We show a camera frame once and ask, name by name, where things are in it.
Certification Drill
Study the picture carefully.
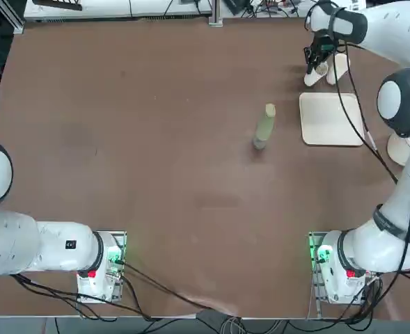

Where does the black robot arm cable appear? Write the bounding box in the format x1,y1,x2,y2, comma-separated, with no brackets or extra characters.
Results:
303,1,410,279

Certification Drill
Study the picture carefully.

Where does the white disposable paper cup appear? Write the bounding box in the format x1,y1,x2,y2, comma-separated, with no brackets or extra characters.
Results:
326,53,352,86
303,61,329,86

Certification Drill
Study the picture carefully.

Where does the black base cable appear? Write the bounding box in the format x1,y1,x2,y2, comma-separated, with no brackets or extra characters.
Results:
119,259,226,314
308,267,410,323
11,273,153,321

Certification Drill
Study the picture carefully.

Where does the aluminium profile rail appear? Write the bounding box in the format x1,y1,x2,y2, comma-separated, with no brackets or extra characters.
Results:
6,0,26,35
208,0,223,26

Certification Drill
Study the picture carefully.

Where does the white side table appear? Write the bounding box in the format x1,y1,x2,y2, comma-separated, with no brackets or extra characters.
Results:
23,0,213,20
221,0,365,19

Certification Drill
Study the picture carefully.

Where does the black ridged device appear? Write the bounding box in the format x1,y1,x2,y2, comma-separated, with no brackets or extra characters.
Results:
32,0,84,11

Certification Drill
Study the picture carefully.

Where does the black power brick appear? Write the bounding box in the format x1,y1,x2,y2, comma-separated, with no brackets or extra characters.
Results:
223,0,254,17

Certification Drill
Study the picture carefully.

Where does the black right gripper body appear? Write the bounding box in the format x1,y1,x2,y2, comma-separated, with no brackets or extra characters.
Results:
310,31,340,53

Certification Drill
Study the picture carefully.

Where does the tall green drink bottle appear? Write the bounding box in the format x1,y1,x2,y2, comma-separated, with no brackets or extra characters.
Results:
252,103,277,151

